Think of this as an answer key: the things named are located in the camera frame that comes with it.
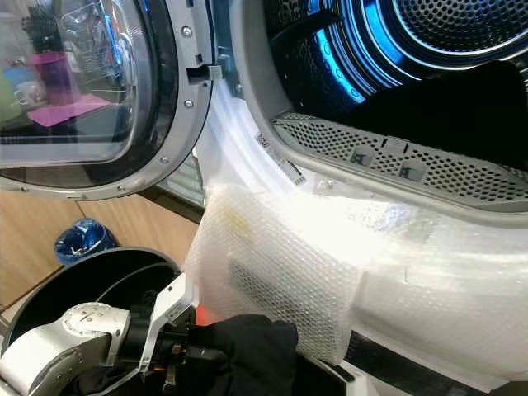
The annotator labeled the round glass washer door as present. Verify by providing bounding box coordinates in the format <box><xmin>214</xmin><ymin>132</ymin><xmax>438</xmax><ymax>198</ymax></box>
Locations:
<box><xmin>0</xmin><ymin>0</ymin><xmax>221</xmax><ymax>201</ymax></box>

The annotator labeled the white barcode label sticker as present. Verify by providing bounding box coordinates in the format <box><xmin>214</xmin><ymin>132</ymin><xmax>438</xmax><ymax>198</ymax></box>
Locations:
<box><xmin>254</xmin><ymin>132</ymin><xmax>308</xmax><ymax>186</ymax></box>

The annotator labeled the grey perforated filter grille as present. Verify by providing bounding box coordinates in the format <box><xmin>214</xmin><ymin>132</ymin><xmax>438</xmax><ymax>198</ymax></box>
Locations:
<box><xmin>271</xmin><ymin>111</ymin><xmax>528</xmax><ymax>205</ymax></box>

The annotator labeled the round black laundry bucket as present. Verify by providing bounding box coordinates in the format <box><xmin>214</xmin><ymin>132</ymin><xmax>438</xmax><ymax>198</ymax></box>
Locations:
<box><xmin>4</xmin><ymin>246</ymin><xmax>191</xmax><ymax>396</ymax></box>

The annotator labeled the white front-loading washing machine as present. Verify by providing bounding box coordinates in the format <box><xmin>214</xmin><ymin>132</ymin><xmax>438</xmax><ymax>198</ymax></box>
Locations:
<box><xmin>186</xmin><ymin>0</ymin><xmax>528</xmax><ymax>396</ymax></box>

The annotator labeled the black clothing in drum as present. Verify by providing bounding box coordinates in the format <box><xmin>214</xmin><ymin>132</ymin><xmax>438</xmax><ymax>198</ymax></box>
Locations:
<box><xmin>346</xmin><ymin>60</ymin><xmax>528</xmax><ymax>170</ymax></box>

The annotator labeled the blue bagged waste bin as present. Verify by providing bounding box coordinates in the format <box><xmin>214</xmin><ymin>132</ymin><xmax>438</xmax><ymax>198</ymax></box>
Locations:
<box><xmin>54</xmin><ymin>218</ymin><xmax>116</xmax><ymax>266</ymax></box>

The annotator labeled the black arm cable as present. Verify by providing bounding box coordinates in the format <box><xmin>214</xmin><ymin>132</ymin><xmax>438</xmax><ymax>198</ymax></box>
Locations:
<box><xmin>95</xmin><ymin>262</ymin><xmax>174</xmax><ymax>302</ymax></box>

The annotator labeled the black garment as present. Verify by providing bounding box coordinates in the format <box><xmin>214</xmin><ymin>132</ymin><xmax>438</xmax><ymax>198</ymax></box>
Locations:
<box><xmin>198</xmin><ymin>313</ymin><xmax>300</xmax><ymax>396</ymax></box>

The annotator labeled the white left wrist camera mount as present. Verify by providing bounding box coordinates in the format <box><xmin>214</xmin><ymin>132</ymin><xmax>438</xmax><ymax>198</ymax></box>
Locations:
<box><xmin>139</xmin><ymin>272</ymin><xmax>199</xmax><ymax>372</ymax></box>

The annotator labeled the clear bubble wrap sheet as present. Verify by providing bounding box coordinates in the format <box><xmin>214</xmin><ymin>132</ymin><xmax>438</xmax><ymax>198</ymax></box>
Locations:
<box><xmin>183</xmin><ymin>183</ymin><xmax>528</xmax><ymax>380</ymax></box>

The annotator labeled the perforated steel washer drum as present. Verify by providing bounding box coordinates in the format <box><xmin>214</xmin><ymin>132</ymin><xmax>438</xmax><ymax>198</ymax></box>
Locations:
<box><xmin>264</xmin><ymin>0</ymin><xmax>528</xmax><ymax>166</ymax></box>

